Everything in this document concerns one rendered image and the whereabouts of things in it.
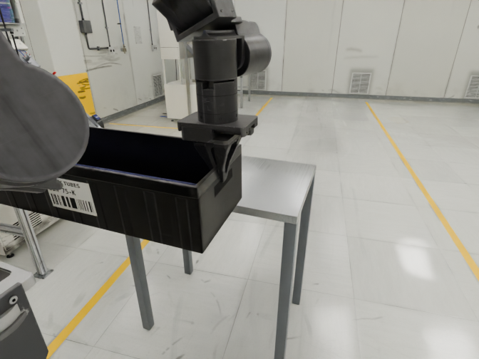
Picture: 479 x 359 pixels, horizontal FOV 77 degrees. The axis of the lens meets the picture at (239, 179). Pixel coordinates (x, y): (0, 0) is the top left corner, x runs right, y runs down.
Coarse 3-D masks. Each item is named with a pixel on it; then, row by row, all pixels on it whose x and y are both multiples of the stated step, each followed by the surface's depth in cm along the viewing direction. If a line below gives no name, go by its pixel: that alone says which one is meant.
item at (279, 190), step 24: (264, 168) 128; (288, 168) 128; (312, 168) 128; (264, 192) 108; (288, 192) 108; (312, 192) 135; (264, 216) 98; (288, 216) 95; (288, 240) 98; (192, 264) 184; (288, 264) 102; (144, 288) 138; (288, 288) 107; (144, 312) 144; (288, 312) 111
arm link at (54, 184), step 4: (52, 180) 22; (56, 180) 23; (40, 184) 22; (44, 184) 22; (48, 184) 22; (52, 184) 22; (56, 184) 23; (60, 184) 23; (0, 188) 23; (4, 188) 23; (8, 188) 23; (12, 188) 23; (16, 188) 24; (20, 188) 24; (24, 188) 24; (28, 188) 24; (32, 188) 24; (36, 188) 25; (40, 188) 25; (44, 188) 22; (48, 188) 22; (52, 188) 22; (56, 188) 22; (60, 188) 23; (32, 192) 26; (36, 192) 26; (40, 192) 25
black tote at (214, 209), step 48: (96, 144) 65; (144, 144) 61; (192, 144) 57; (240, 144) 53; (0, 192) 56; (48, 192) 51; (96, 192) 47; (144, 192) 43; (192, 192) 40; (240, 192) 57; (192, 240) 44
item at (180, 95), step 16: (160, 16) 450; (160, 32) 459; (160, 48) 470; (176, 48) 464; (176, 80) 530; (192, 80) 513; (176, 96) 496; (192, 96) 489; (176, 112) 507; (192, 112) 500
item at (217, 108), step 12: (204, 84) 39; (216, 84) 38; (228, 84) 39; (204, 96) 40; (216, 96) 39; (228, 96) 40; (204, 108) 40; (216, 108) 40; (228, 108) 40; (180, 120) 43; (192, 120) 43; (204, 120) 41; (216, 120) 41; (228, 120) 41; (240, 120) 42; (252, 120) 42; (216, 132) 41; (228, 132) 41; (240, 132) 40
